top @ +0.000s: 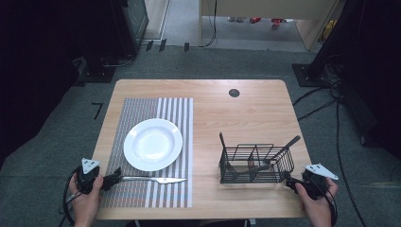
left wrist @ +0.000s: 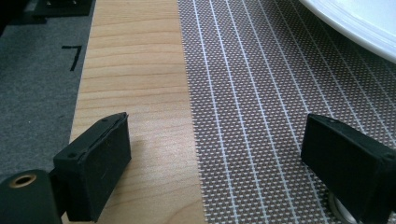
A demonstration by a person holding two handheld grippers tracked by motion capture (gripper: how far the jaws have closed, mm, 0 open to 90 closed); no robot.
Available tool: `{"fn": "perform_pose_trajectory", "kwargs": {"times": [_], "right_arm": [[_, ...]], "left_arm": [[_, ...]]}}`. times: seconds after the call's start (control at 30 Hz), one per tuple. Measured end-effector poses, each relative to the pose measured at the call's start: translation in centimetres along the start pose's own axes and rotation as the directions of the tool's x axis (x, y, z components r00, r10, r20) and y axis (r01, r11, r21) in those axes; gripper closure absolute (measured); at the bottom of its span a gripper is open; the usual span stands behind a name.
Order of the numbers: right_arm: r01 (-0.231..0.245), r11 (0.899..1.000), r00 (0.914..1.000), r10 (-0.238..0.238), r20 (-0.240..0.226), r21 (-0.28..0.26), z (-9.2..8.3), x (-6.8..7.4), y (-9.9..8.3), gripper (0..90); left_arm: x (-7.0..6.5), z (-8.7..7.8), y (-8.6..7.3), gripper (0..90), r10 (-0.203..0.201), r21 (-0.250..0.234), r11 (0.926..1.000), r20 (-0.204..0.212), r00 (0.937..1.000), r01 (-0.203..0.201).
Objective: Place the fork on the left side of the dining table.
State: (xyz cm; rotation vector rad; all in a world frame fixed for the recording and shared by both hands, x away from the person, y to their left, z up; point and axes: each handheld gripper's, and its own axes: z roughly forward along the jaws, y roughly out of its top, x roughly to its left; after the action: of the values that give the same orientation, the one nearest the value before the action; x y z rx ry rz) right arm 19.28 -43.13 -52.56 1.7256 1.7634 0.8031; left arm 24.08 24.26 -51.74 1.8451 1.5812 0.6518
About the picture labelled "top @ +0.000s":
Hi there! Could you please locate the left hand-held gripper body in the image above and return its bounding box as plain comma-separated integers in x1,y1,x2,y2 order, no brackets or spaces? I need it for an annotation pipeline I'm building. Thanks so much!
76,157,102,196

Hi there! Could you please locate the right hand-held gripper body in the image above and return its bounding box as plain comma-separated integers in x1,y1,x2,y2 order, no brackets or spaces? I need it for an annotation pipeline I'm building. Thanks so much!
302,163,340,201

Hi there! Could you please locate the black wire cutlery basket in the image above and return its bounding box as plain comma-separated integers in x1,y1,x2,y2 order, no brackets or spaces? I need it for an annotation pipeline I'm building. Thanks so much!
218,143,296,184

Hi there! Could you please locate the silver table knife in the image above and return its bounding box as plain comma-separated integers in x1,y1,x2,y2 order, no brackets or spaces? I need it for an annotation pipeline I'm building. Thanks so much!
120,175,188,185

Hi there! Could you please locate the person's left hand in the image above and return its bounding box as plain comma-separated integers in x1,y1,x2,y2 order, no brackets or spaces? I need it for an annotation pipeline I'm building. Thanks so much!
68,172,105,227

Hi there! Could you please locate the person's right hand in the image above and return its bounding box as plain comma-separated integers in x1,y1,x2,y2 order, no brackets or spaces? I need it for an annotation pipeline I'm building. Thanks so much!
294,177,340,227

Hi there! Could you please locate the white round plate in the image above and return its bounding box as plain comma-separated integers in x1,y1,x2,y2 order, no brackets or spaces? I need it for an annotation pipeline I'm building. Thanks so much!
123,117,184,173

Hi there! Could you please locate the striped woven placemat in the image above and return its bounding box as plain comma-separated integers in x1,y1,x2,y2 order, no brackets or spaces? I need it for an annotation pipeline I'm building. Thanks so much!
99,96,195,209

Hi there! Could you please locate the black stand base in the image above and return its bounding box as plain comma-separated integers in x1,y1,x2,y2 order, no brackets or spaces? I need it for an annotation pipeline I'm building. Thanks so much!
74,56,117,88
291,62,335,89

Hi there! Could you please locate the black cabinet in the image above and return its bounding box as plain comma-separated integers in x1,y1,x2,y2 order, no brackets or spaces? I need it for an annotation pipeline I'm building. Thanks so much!
108,0,150,60

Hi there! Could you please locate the yellow object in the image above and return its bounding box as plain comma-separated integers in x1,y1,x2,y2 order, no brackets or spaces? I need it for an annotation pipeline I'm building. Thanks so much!
320,19,339,44

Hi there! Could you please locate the red object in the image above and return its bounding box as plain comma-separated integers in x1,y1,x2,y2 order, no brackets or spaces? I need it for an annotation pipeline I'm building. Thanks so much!
249,16,287,31

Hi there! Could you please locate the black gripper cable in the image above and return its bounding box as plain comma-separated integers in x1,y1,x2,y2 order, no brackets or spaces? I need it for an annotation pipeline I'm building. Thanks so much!
58,166,81,227
310,174,339,227

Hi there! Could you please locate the black-handled utensil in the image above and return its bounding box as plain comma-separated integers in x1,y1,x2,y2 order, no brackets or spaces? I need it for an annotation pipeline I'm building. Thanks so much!
218,131,235,174
249,134,302,173

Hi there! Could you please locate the black floor cable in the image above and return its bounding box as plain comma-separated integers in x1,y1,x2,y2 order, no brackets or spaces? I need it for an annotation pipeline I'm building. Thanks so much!
291,53,368,227

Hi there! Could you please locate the black hanging cable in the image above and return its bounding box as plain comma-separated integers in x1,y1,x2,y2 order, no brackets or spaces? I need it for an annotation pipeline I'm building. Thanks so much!
199,0,219,49

